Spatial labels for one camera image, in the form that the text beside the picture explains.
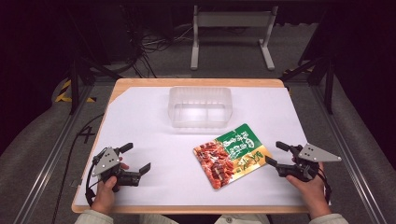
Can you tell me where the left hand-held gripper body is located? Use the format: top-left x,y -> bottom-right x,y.
91,147 -> 142,192

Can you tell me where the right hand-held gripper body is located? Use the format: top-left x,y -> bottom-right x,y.
275,143 -> 343,183

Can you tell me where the red and green snack packet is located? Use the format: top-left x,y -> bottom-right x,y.
192,122 -> 273,190

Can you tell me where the clear plastic container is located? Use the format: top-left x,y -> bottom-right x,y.
167,86 -> 233,129

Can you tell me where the person's left hand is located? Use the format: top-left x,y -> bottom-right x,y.
90,162 -> 130,217

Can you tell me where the person's right hand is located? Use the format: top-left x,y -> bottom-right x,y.
285,157 -> 332,220

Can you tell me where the white paper sheet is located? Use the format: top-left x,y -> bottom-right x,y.
75,86 -> 312,207

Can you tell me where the person's light clothing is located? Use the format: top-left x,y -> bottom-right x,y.
138,213 -> 271,224

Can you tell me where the yellow and black floor tape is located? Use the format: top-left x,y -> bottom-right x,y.
54,79 -> 97,104

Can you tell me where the black metal stand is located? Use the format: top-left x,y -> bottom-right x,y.
64,6 -> 124,116
278,8 -> 337,115

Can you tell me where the wooden table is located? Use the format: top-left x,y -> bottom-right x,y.
71,77 -> 312,215

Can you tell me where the white metal stand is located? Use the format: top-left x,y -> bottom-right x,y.
190,5 -> 279,72

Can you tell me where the black cable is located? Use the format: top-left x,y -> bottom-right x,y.
50,113 -> 106,224
84,147 -> 110,207

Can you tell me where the aluminium rail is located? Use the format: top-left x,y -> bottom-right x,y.
311,84 -> 389,224
12,84 -> 94,224

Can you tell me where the bundle of black cables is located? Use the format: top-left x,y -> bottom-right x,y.
120,6 -> 194,78

